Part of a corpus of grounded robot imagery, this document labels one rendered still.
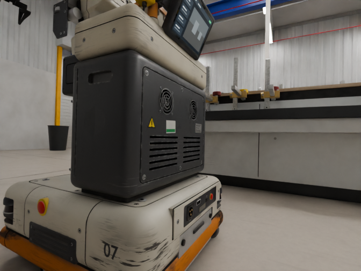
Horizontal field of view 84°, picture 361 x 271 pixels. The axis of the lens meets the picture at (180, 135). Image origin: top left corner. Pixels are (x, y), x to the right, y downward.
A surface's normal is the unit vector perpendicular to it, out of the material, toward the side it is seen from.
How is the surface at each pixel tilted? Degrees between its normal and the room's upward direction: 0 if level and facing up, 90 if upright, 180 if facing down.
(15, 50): 90
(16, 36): 90
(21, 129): 90
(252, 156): 90
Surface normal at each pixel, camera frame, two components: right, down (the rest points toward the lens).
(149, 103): 0.88, 0.02
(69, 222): -0.47, -0.02
